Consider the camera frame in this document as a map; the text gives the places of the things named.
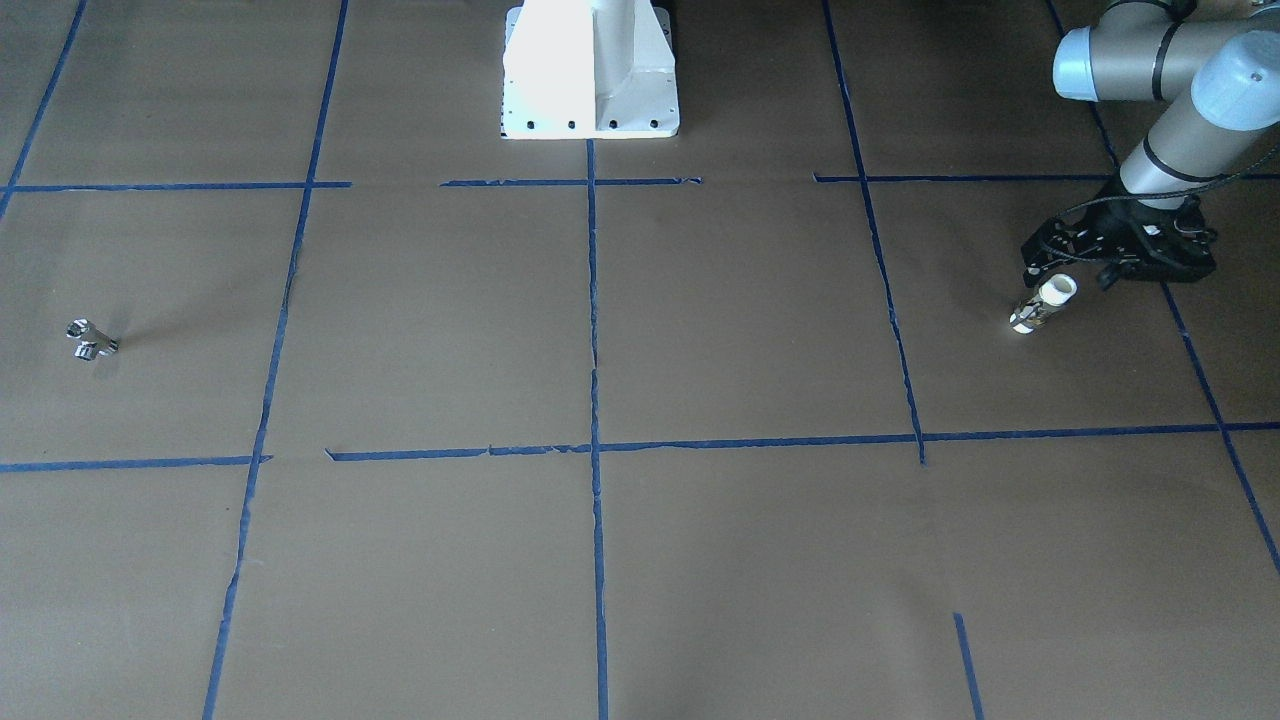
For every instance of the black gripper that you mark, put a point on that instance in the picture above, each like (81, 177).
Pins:
(1108, 228)

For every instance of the silver metal elbow fitting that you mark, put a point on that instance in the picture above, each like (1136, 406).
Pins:
(90, 341)

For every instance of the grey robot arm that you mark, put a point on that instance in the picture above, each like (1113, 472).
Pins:
(1218, 82)

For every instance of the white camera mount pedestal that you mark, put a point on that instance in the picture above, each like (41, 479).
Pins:
(574, 70)

